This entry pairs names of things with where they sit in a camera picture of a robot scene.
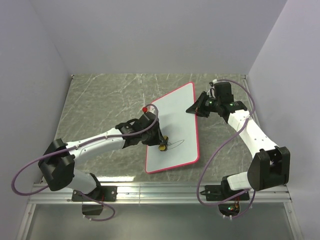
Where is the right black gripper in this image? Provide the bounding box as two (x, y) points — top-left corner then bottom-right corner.
(185, 91), (221, 119)

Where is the yellow whiteboard eraser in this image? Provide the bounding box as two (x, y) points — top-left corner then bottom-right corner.
(158, 135), (169, 152)

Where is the red framed whiteboard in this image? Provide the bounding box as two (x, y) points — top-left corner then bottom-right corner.
(145, 82), (200, 174)

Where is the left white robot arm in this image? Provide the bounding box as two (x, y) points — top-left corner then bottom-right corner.
(38, 118), (169, 201)

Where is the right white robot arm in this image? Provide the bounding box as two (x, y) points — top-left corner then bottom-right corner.
(186, 92), (291, 200)

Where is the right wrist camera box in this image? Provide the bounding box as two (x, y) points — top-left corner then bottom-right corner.
(214, 82), (234, 104)

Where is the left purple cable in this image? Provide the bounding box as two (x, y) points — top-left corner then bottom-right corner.
(11, 103), (160, 222)

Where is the purple cable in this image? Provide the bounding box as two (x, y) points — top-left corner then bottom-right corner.
(196, 79), (256, 221)
(11, 103), (160, 222)

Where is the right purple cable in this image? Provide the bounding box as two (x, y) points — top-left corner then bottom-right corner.
(196, 79), (256, 221)

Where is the aluminium front rail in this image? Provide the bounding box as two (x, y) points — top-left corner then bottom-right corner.
(28, 182), (292, 204)

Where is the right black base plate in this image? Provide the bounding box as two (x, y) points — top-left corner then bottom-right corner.
(199, 185), (242, 202)

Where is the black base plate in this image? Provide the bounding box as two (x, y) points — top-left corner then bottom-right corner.
(71, 185), (118, 202)
(199, 185), (242, 202)

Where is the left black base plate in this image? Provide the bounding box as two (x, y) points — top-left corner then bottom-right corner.
(71, 185), (118, 202)

